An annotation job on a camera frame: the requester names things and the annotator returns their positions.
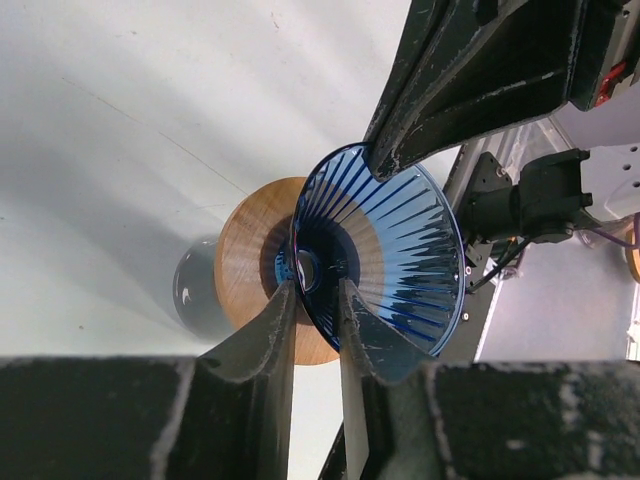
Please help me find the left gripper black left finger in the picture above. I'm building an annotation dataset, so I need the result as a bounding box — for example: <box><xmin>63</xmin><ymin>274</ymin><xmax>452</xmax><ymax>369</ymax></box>
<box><xmin>1</xmin><ymin>282</ymin><xmax>296</xmax><ymax>479</ymax></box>

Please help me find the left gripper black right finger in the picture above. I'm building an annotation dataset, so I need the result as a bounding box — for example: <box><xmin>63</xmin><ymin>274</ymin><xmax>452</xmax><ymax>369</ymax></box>
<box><xmin>320</xmin><ymin>279</ymin><xmax>639</xmax><ymax>479</ymax></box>

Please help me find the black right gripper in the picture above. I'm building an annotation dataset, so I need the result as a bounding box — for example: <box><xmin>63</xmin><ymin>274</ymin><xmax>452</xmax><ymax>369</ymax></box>
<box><xmin>569</xmin><ymin>0</ymin><xmax>639</xmax><ymax>111</ymax></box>

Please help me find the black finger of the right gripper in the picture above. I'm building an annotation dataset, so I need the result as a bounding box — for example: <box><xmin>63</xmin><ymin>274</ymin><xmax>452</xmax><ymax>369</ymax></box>
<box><xmin>367</xmin><ymin>1</ymin><xmax>583</xmax><ymax>180</ymax></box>

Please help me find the glass beaker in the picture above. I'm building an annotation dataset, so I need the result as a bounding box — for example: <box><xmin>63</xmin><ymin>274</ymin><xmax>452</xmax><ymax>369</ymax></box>
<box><xmin>172</xmin><ymin>236</ymin><xmax>234</xmax><ymax>343</ymax></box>

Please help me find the blue glass dripper cone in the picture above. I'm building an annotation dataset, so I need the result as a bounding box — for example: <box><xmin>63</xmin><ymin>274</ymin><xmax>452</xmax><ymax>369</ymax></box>
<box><xmin>281</xmin><ymin>143</ymin><xmax>465</xmax><ymax>356</ymax></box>

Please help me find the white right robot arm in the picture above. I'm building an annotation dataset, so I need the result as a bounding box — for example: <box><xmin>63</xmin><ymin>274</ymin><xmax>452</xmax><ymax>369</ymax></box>
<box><xmin>365</xmin><ymin>1</ymin><xmax>639</xmax><ymax>243</ymax></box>

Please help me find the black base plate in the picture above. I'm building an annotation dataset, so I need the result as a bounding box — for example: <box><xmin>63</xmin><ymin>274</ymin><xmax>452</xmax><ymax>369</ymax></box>
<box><xmin>439</xmin><ymin>141</ymin><xmax>505</xmax><ymax>363</ymax></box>

